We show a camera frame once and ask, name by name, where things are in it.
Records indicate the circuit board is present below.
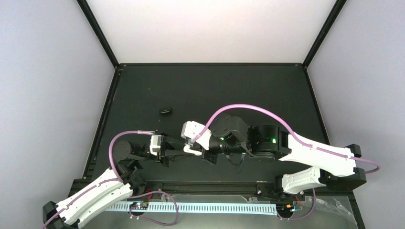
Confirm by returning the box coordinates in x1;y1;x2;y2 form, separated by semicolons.
129;202;149;212
276;204;303;213

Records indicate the purple cable loop front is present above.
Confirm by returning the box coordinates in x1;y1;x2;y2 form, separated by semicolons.
128;190;180;227

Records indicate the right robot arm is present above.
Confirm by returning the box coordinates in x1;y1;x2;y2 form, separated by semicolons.
196;114;367;200

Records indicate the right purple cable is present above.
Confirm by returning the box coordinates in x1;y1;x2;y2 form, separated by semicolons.
188;104;381;175

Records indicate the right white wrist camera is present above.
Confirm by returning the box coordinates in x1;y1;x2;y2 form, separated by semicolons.
181;121;212;152

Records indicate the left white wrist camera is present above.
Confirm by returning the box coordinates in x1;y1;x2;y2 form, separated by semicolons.
149;135;163;156

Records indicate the left circuit board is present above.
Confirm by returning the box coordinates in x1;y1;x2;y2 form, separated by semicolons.
129;202;149;212

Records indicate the black charging case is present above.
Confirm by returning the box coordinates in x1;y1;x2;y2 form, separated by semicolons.
159;107;172;115

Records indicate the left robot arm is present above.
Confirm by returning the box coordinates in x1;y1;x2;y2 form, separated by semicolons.
42;130;187;229

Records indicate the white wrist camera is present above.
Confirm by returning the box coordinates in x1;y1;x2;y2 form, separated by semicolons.
181;121;212;152
149;135;163;156

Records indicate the light blue cable duct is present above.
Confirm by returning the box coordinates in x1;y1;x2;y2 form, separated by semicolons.
106;201;277;216

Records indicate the white charging case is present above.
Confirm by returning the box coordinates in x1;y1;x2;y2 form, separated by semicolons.
183;145;202;156

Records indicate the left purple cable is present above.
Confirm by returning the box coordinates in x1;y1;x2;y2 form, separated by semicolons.
41;130;156;229

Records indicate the right circuit board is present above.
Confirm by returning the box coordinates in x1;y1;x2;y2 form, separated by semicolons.
276;204;303;213

